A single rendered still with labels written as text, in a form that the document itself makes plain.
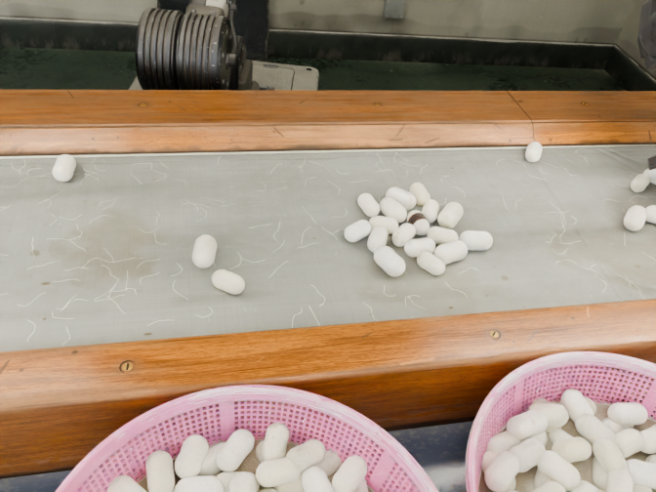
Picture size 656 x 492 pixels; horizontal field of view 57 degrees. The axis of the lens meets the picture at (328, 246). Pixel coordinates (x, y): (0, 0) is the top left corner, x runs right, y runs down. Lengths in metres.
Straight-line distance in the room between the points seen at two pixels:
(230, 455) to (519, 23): 2.72
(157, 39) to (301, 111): 0.27
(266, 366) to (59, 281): 0.22
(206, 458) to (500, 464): 0.22
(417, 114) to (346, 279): 0.31
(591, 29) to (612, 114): 2.24
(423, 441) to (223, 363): 0.20
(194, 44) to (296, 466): 0.65
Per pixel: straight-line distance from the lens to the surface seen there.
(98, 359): 0.50
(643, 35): 0.87
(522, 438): 0.53
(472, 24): 2.94
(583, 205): 0.79
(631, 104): 1.02
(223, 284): 0.56
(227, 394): 0.47
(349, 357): 0.49
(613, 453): 0.54
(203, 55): 0.94
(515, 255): 0.67
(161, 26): 0.97
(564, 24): 3.12
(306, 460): 0.47
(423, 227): 0.65
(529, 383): 0.54
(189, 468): 0.46
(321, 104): 0.82
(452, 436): 0.58
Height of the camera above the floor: 1.15
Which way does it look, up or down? 41 degrees down
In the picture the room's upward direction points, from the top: 8 degrees clockwise
